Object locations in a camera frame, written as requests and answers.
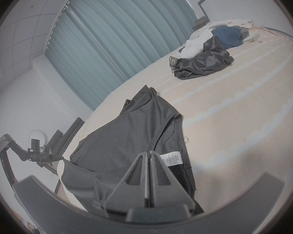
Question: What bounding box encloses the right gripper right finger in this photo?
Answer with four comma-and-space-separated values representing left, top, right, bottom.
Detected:
149, 151, 196, 216

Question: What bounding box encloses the white printed pillow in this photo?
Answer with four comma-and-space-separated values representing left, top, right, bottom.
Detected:
205, 19, 254, 31

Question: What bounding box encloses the grey bedside table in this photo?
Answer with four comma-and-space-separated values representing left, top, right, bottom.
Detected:
194, 16, 208, 31

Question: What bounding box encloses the black shiny garment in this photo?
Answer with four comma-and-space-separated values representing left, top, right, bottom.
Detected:
169, 36, 235, 80

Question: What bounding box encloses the pile of clothes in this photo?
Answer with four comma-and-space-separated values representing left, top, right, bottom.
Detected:
182, 25, 259, 59

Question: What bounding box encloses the black T-shirt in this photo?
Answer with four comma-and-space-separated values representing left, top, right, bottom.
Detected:
61, 85, 205, 219

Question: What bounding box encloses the bed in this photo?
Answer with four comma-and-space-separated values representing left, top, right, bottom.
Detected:
54, 0, 293, 216

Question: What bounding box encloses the blue-green curtain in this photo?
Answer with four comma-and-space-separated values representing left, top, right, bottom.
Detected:
66, 0, 199, 82
44, 5, 128, 112

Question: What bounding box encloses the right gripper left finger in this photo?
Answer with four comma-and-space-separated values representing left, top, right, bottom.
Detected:
104, 152, 150, 216

